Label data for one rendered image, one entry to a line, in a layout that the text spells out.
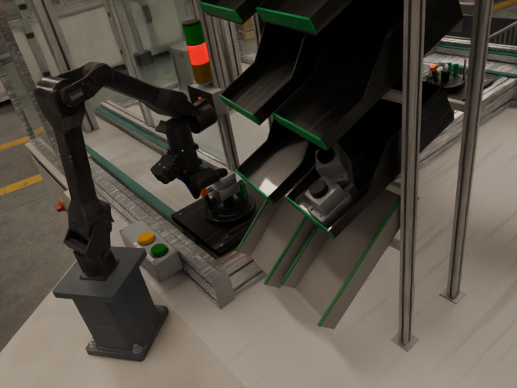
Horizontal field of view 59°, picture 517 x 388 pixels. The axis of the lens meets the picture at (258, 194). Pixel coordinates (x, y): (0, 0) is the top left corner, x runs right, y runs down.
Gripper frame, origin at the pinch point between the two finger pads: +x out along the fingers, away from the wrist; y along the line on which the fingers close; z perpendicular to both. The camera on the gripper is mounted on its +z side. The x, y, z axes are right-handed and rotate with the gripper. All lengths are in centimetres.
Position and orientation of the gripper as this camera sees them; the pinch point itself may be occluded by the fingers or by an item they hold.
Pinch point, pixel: (193, 186)
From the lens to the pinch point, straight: 112.6
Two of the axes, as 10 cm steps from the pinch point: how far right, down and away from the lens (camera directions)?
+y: 6.2, 3.5, -7.1
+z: -7.7, 4.4, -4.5
